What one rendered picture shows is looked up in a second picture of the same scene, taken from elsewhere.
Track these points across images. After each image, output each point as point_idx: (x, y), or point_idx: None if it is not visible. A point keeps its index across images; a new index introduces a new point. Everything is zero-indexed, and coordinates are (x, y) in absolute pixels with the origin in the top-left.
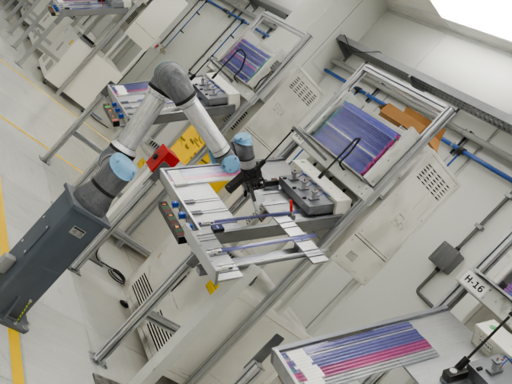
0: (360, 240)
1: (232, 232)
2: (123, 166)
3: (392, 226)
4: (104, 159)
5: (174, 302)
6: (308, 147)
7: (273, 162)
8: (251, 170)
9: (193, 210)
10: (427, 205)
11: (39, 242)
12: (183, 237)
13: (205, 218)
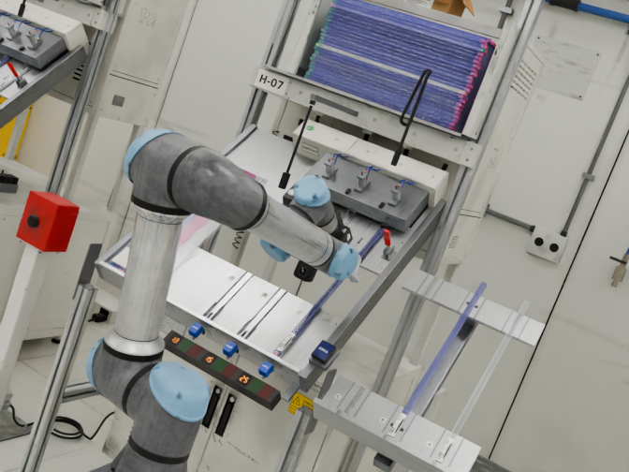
0: (460, 215)
1: (339, 337)
2: (195, 397)
3: (488, 170)
4: (128, 393)
5: (240, 452)
6: (305, 97)
7: (248, 141)
8: (335, 229)
9: (238, 326)
10: (518, 113)
11: None
12: (275, 397)
13: (270, 332)
